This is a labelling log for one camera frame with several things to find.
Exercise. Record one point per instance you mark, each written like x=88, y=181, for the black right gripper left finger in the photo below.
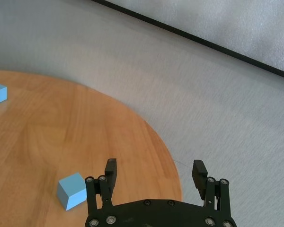
x=110, y=179

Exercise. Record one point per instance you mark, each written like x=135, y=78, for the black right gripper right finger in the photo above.
x=200, y=179

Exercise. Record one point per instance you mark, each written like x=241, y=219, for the white foam wall panel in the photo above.
x=227, y=19

